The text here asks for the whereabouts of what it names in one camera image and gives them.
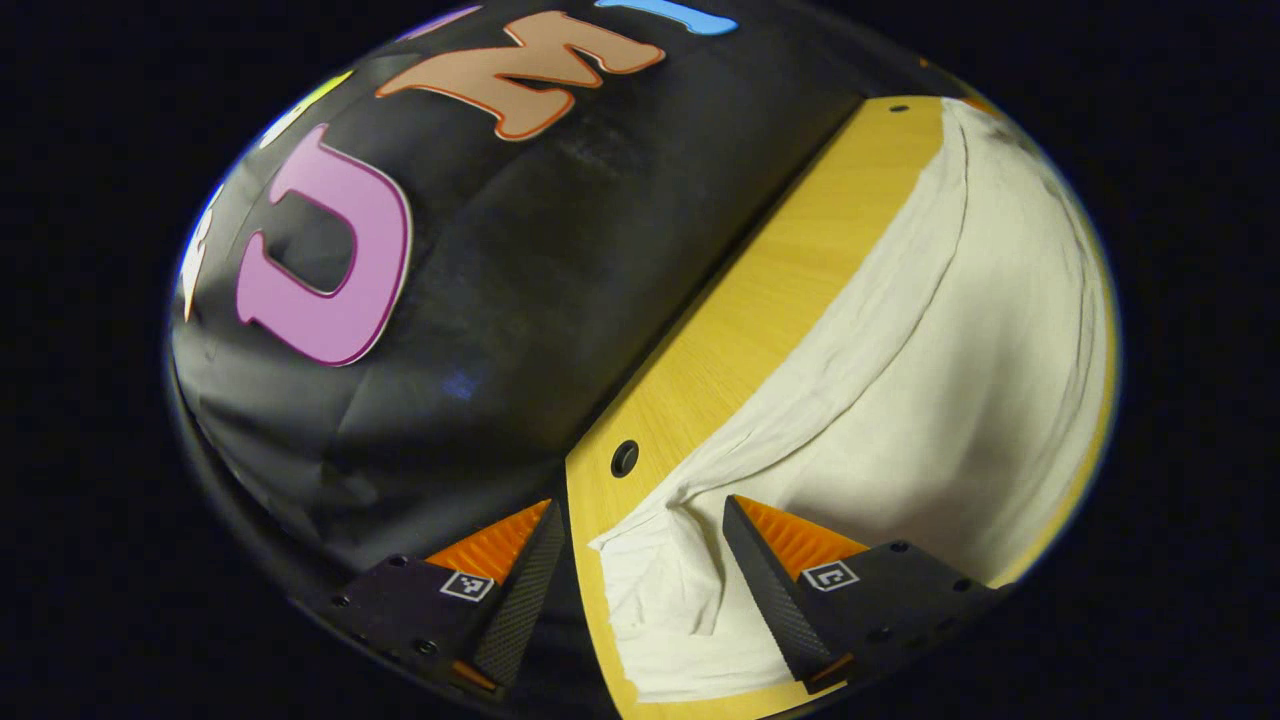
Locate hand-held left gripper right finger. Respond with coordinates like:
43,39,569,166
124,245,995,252
722,494,1006,696

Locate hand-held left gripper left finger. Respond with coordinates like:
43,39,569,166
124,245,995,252
290,498,567,693

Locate white jeans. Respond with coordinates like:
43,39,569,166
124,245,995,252
588,98,1111,704

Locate black backdrop cloth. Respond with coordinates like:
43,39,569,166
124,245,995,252
168,0,936,611

